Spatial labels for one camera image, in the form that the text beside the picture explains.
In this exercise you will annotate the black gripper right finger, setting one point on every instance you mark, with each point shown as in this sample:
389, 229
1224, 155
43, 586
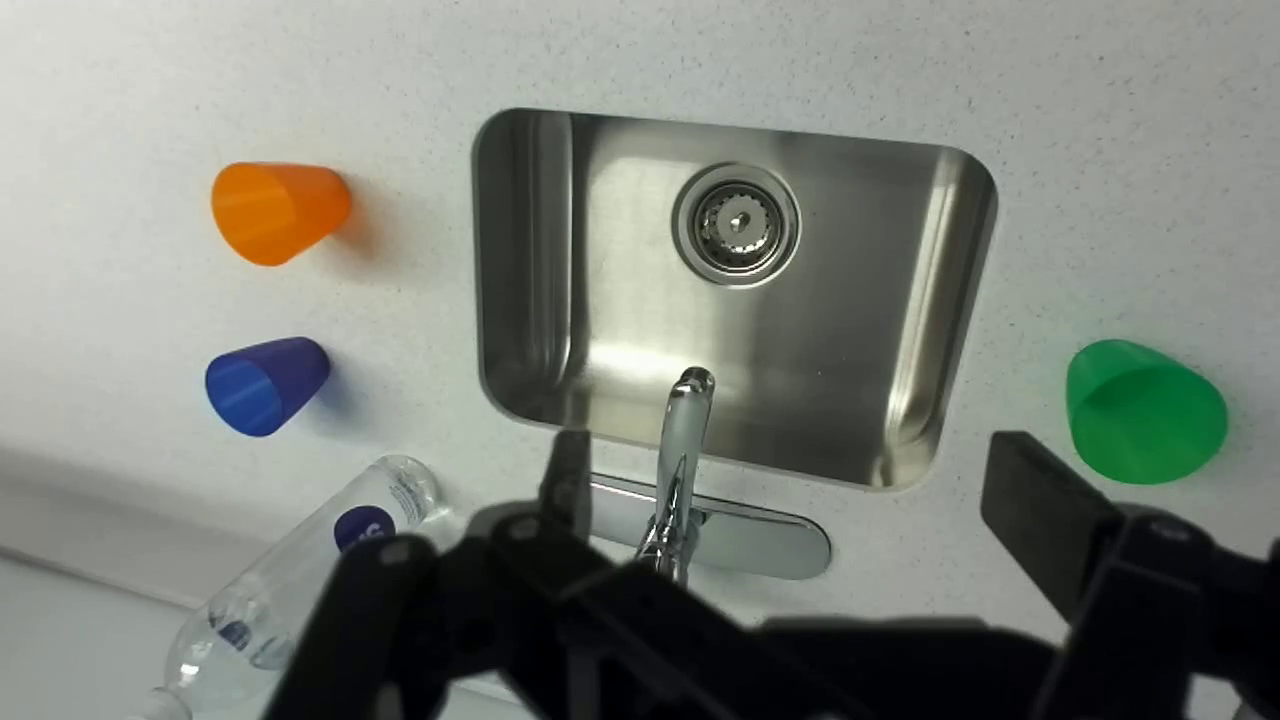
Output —
1149, 596

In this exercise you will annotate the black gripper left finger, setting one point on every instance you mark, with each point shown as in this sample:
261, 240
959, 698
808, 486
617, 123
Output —
527, 596

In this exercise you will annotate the chrome tap nozzle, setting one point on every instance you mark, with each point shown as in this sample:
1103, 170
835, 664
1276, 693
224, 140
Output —
679, 465

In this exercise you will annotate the green plastic cup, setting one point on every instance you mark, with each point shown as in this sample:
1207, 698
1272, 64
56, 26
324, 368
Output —
1136, 414

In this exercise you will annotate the clear plastic water bottle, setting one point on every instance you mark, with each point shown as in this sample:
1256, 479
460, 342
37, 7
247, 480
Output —
240, 637

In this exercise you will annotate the blue plastic cup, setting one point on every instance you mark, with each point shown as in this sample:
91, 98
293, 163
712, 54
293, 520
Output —
259, 389

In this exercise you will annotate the round metal sink drain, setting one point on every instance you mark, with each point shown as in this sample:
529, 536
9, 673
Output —
739, 225

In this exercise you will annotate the stainless steel sink basin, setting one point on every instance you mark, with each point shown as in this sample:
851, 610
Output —
823, 281

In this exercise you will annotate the orange plastic cup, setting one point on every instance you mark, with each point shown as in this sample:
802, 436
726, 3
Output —
271, 213

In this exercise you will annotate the chrome tap base plate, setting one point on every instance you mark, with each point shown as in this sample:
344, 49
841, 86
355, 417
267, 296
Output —
732, 536

